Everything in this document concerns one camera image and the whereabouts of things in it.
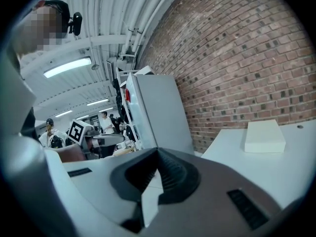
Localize person's head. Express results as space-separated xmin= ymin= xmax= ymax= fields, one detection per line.
xmin=14 ymin=5 xmax=69 ymax=57

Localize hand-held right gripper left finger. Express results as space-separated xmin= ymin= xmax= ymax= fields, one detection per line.
xmin=45 ymin=147 xmax=161 ymax=237

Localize grey refrigerator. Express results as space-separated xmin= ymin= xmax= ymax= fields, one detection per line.
xmin=125 ymin=72 xmax=195 ymax=156

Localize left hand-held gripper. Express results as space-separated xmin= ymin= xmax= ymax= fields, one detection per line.
xmin=66 ymin=118 xmax=125 ymax=158

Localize black head-mounted camera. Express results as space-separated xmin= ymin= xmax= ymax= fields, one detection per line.
xmin=67 ymin=11 xmax=84 ymax=37

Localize flat white box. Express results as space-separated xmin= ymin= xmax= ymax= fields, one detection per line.
xmin=244 ymin=119 xmax=287 ymax=155

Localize person's left forearm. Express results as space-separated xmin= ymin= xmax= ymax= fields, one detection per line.
xmin=58 ymin=143 xmax=87 ymax=163

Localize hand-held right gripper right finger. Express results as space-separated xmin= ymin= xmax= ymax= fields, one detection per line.
xmin=145 ymin=147 xmax=282 ymax=237

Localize white cardboard sheet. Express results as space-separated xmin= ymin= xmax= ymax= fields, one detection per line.
xmin=134 ymin=66 xmax=156 ymax=76

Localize white ceiling pipes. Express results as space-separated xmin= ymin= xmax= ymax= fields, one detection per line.
xmin=120 ymin=0 xmax=190 ymax=57

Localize pile of black bags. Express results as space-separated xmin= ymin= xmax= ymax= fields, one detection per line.
xmin=112 ymin=79 xmax=137 ymax=143

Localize white desk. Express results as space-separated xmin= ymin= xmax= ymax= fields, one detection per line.
xmin=200 ymin=120 xmax=316 ymax=210

